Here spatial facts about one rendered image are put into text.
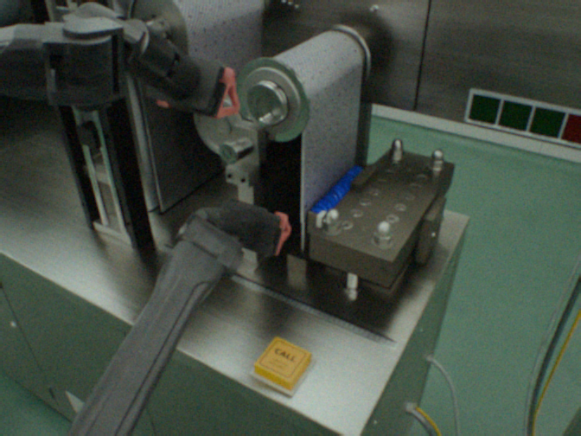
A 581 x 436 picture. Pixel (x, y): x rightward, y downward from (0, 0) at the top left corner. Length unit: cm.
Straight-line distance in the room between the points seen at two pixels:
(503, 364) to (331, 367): 138
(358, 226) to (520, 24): 47
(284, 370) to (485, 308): 164
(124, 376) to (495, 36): 86
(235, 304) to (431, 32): 66
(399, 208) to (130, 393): 68
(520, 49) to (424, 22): 19
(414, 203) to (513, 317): 142
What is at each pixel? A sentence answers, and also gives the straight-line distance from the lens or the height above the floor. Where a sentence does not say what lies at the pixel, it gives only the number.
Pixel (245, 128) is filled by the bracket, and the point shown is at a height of 120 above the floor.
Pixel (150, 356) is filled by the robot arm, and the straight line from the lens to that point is 49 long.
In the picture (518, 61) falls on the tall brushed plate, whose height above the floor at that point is 129.
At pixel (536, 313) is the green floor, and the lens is 242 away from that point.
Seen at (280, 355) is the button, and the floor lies 92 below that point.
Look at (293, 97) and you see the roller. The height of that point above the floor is 127.
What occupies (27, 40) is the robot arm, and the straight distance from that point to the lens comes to 54.
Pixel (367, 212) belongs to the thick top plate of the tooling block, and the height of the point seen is 103.
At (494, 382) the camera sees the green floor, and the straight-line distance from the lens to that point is 209.
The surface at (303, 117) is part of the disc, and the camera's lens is 83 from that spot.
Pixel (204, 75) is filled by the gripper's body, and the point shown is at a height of 136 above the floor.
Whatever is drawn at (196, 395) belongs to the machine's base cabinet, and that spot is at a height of 72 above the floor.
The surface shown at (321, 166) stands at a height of 111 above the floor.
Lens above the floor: 157
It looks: 35 degrees down
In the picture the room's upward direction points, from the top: straight up
